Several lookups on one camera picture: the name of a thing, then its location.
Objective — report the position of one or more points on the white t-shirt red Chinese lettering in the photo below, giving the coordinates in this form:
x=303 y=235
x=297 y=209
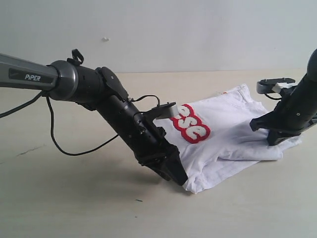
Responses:
x=215 y=140

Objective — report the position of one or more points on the left wrist camera black silver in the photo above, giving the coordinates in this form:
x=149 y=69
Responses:
x=165 y=111

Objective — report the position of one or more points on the right wrist camera black silver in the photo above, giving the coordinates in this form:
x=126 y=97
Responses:
x=275 y=85

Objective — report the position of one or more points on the wrist camera black silver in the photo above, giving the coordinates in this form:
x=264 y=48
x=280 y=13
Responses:
x=165 y=111
x=275 y=85

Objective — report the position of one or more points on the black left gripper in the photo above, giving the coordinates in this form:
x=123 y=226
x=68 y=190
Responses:
x=150 y=146

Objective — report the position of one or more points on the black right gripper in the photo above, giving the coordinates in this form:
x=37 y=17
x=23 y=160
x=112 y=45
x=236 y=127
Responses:
x=297 y=114

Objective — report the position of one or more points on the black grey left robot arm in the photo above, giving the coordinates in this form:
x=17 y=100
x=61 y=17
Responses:
x=100 y=90

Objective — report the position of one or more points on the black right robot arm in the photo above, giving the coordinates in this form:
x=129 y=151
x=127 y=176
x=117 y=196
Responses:
x=307 y=83

